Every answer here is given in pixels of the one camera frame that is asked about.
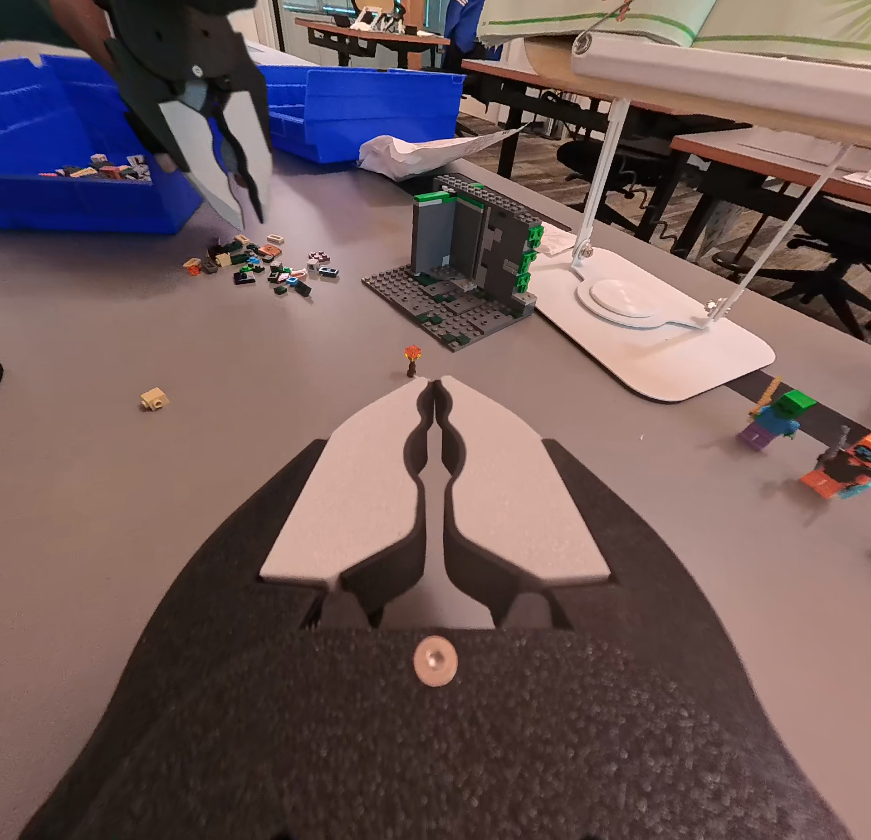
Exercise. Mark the white crumpled paper bag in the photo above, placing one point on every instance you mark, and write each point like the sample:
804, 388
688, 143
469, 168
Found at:
408, 153

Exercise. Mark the zombie figure holding tan sword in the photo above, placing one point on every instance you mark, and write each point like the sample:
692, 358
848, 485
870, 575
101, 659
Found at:
776, 418

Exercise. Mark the small tan toy brick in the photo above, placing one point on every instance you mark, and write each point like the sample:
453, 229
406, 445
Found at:
155, 398

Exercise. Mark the orange toy figure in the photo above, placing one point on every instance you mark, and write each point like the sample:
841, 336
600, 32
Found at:
840, 472

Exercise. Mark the black office chair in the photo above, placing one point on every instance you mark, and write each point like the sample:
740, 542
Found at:
605, 173
816, 255

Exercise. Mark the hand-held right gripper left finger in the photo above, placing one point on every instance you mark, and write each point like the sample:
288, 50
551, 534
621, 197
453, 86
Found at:
354, 493

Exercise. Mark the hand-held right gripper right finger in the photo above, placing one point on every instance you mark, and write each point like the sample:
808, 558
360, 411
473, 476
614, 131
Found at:
524, 493

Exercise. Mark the grey toy brick building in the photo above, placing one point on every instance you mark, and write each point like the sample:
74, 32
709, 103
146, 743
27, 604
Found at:
463, 255

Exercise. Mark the small white paper sheet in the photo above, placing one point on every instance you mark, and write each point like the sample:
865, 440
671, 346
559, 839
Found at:
554, 241

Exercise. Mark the grey desk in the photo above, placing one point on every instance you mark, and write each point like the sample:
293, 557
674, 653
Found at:
204, 479

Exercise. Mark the white book stand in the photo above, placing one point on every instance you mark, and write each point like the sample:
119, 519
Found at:
646, 323

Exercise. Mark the person's left hand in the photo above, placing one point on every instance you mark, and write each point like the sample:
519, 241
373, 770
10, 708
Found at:
75, 10

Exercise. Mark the blue jacket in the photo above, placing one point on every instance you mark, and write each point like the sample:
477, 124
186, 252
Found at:
466, 17

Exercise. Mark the person's left forearm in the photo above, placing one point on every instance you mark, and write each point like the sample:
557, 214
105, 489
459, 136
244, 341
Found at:
20, 3

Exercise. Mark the blue plastic bin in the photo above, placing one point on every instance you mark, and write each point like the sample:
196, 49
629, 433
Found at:
381, 119
282, 98
68, 207

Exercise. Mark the pile of small toy bricks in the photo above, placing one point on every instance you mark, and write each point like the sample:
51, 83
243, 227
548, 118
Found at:
102, 168
265, 268

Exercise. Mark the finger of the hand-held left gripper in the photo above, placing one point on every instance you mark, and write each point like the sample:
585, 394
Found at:
194, 153
252, 139

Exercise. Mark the wooden-top office desk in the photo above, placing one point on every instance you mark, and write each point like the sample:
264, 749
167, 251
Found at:
517, 71
748, 149
374, 34

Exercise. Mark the pale green instruction booklet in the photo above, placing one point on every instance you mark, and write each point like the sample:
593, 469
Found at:
782, 10

